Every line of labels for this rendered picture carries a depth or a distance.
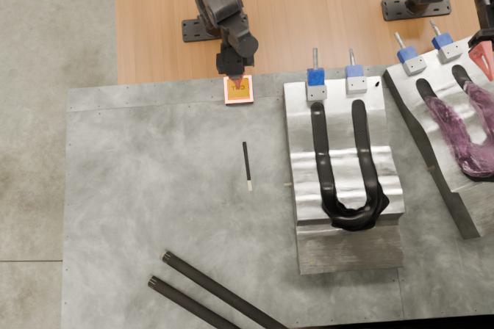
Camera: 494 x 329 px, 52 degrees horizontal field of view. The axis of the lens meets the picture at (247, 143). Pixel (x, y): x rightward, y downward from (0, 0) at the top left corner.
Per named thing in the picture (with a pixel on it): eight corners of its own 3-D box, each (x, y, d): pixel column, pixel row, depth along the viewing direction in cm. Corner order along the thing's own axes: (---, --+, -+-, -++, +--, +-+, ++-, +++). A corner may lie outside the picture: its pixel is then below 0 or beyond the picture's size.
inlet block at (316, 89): (303, 46, 131) (306, 51, 126) (323, 45, 131) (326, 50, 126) (305, 94, 136) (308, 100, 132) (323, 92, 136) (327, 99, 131)
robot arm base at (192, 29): (248, 23, 142) (246, 1, 144) (178, 30, 142) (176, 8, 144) (249, 35, 150) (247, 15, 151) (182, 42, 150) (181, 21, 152)
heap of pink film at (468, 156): (417, 100, 136) (426, 89, 129) (476, 77, 137) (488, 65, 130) (462, 188, 130) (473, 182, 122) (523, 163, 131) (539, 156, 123)
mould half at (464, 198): (381, 76, 145) (391, 59, 134) (464, 44, 146) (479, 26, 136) (463, 240, 132) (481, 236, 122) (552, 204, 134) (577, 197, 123)
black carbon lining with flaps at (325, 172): (307, 105, 136) (310, 92, 127) (367, 100, 136) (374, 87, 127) (320, 235, 127) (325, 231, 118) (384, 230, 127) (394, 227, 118)
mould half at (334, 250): (282, 95, 144) (284, 76, 131) (373, 87, 144) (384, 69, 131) (298, 274, 131) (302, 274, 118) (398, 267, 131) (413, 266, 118)
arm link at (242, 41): (267, 46, 125) (253, 6, 116) (237, 63, 124) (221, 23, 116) (248, 27, 133) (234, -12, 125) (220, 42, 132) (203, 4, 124)
